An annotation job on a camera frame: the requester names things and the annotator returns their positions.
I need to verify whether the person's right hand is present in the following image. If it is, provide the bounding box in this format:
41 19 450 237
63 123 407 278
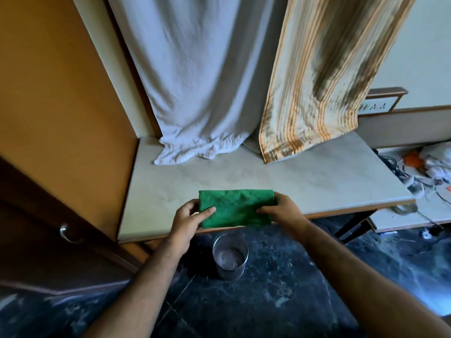
256 192 312 243

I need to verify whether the person's left hand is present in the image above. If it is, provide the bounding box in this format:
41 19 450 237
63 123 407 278
168 199 217 255

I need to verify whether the green microfiber cloth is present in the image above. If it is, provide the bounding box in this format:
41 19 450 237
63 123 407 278
198 189 275 229

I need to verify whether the person's right forearm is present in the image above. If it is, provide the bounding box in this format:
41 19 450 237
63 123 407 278
291 222 451 338

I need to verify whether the person's left forearm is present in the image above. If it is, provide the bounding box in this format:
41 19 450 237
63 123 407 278
83 239 187 338

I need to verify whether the white marble-top table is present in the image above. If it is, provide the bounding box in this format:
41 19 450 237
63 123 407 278
117 132 416 244

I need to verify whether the steel bucket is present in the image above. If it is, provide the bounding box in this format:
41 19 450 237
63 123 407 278
212 231 249 281

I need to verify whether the white hanging towel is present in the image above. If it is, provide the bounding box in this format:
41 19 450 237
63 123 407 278
106 0 290 166

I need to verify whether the orange striped hanging towel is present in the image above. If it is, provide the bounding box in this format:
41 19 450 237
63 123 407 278
259 0 418 164

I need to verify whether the brown wooden door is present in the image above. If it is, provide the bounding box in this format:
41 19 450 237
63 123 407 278
0 156 141 296

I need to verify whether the wooden framed picture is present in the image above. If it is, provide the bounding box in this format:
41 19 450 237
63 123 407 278
358 87 409 115

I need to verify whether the white crumpled plastic bag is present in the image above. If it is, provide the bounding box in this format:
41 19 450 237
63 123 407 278
419 142 451 180

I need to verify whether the orange wooden cupboard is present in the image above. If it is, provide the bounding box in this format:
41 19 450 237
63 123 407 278
0 0 139 241

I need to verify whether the metal door handle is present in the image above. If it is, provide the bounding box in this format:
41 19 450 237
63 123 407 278
59 223 84 244

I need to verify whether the pile of cables and clutter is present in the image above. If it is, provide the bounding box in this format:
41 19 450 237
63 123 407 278
375 149 451 240

